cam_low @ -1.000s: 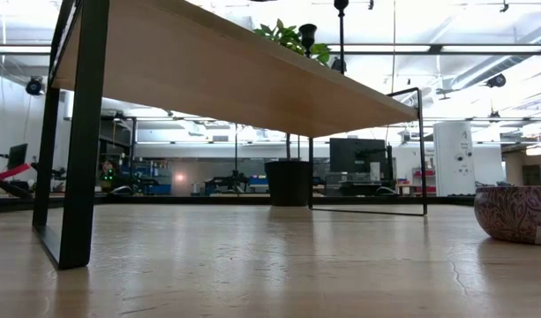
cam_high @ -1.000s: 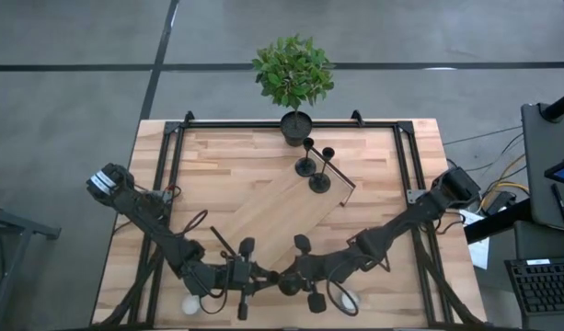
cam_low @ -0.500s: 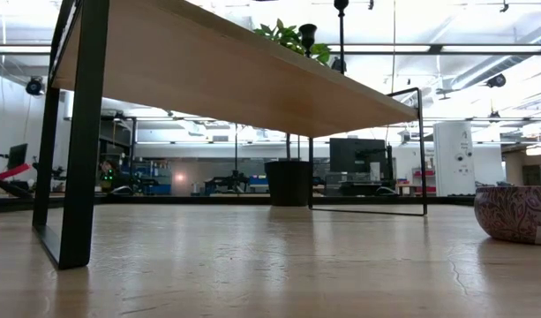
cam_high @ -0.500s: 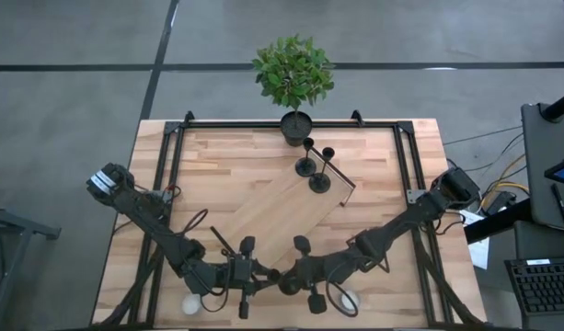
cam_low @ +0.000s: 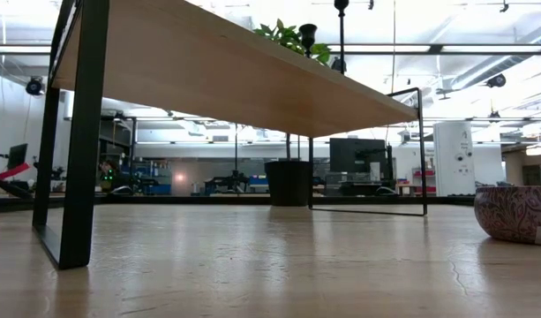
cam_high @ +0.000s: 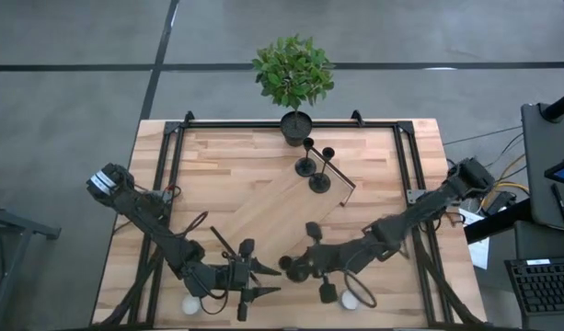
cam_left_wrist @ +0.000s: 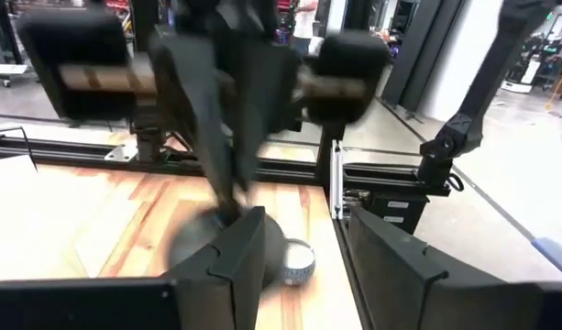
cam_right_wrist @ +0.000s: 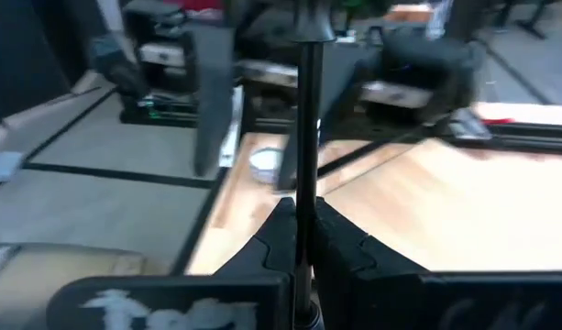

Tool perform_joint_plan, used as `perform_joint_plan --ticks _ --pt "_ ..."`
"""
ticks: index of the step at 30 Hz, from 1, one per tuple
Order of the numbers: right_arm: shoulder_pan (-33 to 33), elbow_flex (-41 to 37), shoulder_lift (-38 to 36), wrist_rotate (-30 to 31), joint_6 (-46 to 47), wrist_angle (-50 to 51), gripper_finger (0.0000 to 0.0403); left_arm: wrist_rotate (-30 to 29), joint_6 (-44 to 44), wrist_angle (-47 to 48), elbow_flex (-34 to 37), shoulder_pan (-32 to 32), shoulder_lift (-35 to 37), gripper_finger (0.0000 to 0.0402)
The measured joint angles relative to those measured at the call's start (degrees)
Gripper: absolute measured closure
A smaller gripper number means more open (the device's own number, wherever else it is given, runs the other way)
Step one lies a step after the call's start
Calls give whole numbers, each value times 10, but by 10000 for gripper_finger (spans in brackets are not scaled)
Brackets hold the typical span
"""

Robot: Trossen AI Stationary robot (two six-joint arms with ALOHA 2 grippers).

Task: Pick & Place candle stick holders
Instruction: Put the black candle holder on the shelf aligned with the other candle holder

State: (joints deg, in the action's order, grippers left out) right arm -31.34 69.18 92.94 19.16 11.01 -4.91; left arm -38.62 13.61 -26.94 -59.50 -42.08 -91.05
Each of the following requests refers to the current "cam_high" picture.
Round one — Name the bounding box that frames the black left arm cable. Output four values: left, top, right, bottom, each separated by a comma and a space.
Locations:
179, 210, 231, 317

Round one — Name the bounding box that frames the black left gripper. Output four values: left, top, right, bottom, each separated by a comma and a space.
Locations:
219, 237, 282, 322

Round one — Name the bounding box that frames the wooden shelf with black legs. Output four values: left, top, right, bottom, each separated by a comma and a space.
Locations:
210, 145, 358, 272

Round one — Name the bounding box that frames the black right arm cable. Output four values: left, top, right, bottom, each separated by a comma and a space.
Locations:
342, 268, 379, 310

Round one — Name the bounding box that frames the grey side table top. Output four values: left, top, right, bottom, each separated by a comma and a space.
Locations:
520, 103, 564, 234

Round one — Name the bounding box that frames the green plant in black pot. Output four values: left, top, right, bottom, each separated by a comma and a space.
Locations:
252, 34, 336, 148

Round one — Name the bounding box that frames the yellow cable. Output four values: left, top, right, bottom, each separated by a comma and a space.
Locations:
486, 181, 531, 208

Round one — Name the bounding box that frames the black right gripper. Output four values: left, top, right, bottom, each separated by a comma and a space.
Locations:
288, 221, 342, 304

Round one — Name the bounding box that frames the white paper sheet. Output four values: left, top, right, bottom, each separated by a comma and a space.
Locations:
456, 207, 490, 271

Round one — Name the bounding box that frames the black round pole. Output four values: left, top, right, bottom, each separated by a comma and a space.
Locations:
540, 89, 564, 124

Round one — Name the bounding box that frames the black desk beam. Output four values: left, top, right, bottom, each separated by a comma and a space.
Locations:
463, 198, 534, 245

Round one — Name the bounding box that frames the grey metal stand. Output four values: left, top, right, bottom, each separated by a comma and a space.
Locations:
0, 183, 63, 331

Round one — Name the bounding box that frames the black metal table frame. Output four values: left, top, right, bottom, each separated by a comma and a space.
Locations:
95, 109, 488, 328

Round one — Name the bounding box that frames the black pen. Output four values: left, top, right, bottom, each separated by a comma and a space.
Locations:
550, 182, 564, 229

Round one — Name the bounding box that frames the black power adapter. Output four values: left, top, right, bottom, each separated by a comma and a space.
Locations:
485, 190, 518, 216

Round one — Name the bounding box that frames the tealight candle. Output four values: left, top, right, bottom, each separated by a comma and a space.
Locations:
180, 295, 202, 317
340, 289, 362, 312

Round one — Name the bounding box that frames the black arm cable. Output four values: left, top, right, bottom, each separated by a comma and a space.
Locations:
179, 210, 231, 317
342, 268, 379, 310

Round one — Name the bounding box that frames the black computer keyboard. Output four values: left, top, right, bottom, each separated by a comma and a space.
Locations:
504, 257, 564, 317

